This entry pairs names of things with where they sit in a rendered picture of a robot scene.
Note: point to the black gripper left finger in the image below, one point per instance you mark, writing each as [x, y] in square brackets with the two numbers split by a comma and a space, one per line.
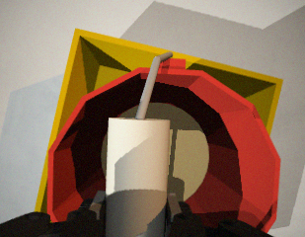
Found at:
[37, 224]

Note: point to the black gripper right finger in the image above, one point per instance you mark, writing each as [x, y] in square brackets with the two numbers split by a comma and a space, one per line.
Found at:
[181, 222]

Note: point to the yellow shallow tray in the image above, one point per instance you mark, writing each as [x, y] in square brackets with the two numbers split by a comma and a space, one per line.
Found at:
[95, 60]

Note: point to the red pail with handle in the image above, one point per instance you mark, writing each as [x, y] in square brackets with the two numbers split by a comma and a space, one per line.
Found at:
[150, 131]

